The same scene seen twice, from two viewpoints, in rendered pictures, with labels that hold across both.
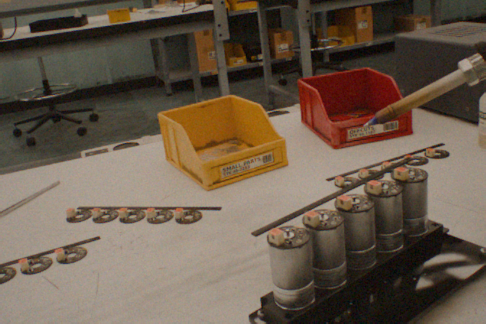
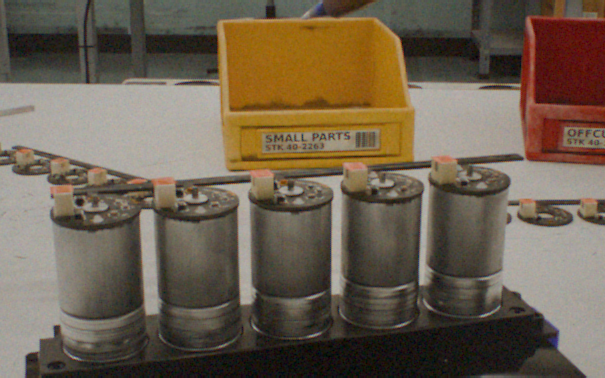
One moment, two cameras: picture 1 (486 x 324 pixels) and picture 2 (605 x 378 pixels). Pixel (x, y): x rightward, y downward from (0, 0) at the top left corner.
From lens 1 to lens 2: 18 cm
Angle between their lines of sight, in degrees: 19
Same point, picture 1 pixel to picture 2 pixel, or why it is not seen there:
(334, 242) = (191, 251)
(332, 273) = (184, 316)
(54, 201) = not seen: outside the picture
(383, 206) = (360, 220)
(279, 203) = not seen: hidden behind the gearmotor
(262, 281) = not seen: hidden behind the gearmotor
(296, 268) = (83, 274)
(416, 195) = (462, 224)
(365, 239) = (287, 273)
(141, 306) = not seen: outside the picture
